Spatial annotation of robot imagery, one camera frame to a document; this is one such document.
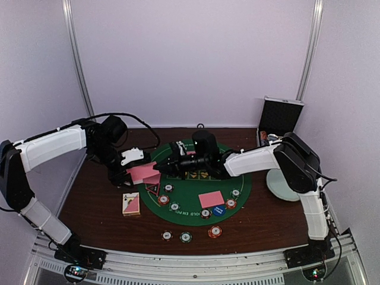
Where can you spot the green chip seat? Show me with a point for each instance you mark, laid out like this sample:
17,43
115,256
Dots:
235,193

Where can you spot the card deck box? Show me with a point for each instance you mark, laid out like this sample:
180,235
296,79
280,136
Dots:
131,204

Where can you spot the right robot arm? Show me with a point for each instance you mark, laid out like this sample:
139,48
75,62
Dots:
298,163

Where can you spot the black red all-in triangle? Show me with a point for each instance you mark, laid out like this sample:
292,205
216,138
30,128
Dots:
153,189

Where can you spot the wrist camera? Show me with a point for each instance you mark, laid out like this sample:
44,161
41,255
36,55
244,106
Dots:
182,148
131,155

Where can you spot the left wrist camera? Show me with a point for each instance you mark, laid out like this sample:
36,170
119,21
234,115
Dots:
131,155

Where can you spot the right aluminium frame post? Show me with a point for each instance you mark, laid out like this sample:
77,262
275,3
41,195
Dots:
314,33

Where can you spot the aluminium frame post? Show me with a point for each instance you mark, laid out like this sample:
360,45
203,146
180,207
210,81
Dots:
70,26
314,33

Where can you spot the green poker chip stack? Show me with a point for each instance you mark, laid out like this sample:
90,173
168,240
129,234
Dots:
185,237

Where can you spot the red-backed card deck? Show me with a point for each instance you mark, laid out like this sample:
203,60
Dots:
139,173

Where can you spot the left aluminium frame post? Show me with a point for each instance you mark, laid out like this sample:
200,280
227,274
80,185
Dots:
70,26

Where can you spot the single red-backed card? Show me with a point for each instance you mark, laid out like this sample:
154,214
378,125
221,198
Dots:
152,179

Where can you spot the red chip pile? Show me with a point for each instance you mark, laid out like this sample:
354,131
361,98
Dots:
163,200

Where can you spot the blue small blind button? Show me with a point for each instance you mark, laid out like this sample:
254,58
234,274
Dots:
219,210

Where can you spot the aluminium front rail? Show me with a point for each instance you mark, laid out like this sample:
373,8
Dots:
267,267

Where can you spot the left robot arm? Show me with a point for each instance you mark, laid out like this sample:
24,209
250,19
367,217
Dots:
36,168

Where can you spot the aluminium poker chip case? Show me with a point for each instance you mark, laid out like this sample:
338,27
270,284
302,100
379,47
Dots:
278,117

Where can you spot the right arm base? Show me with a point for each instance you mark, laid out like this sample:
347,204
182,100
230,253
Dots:
307,255

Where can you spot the brown poker chip stack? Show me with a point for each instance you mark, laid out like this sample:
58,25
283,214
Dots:
167,235

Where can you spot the round green poker mat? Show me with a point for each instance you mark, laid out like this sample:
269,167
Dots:
186,194

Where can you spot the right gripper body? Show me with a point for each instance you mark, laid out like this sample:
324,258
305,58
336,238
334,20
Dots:
182,164

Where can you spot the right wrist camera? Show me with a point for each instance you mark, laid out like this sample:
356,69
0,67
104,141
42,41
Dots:
182,148

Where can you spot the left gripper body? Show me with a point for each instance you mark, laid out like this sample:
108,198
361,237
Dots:
117,176

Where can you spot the orange-red poker chip stack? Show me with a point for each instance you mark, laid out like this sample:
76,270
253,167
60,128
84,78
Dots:
214,232

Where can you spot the red five poker chip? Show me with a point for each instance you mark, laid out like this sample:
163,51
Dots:
231,203

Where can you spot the pale green ceramic plate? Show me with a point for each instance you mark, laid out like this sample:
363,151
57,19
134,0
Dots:
278,186

